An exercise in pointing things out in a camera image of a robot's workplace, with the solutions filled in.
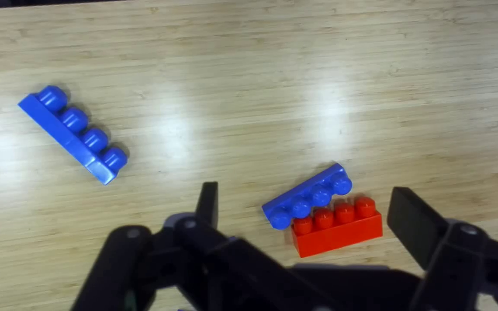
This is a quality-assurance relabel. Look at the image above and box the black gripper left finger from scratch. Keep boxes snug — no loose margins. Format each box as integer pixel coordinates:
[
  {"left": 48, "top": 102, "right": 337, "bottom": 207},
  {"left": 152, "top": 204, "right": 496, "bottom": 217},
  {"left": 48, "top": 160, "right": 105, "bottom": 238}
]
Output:
[{"left": 72, "top": 181, "right": 339, "bottom": 311}]

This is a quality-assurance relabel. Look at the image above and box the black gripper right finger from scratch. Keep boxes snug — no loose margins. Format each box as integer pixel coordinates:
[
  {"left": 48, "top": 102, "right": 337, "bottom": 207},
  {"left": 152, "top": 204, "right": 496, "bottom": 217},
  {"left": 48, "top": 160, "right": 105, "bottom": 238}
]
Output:
[{"left": 387, "top": 186, "right": 498, "bottom": 311}]

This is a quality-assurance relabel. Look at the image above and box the long blue brick near red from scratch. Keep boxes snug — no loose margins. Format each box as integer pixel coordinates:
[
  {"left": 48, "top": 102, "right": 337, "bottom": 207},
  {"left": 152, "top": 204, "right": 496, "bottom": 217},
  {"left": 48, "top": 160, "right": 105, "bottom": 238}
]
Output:
[{"left": 263, "top": 162, "right": 353, "bottom": 230}]

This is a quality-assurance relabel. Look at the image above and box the long blue brick far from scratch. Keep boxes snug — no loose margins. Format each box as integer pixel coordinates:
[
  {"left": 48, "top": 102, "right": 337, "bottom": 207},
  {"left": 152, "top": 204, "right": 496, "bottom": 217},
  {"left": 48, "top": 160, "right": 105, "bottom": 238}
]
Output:
[{"left": 19, "top": 84, "right": 128, "bottom": 185}]

